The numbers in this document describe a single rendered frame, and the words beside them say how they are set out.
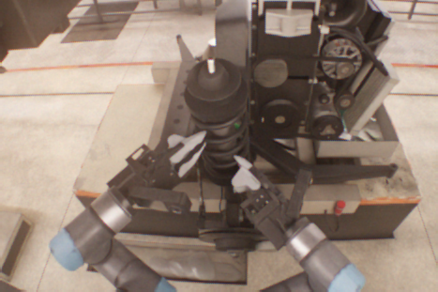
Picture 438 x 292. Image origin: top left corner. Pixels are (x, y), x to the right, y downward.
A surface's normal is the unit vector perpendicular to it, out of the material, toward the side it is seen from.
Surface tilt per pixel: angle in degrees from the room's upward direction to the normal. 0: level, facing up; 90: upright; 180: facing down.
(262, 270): 0
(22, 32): 90
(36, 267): 0
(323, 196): 0
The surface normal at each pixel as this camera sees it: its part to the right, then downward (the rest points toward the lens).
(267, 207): -0.22, -0.52
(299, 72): -0.07, 0.73
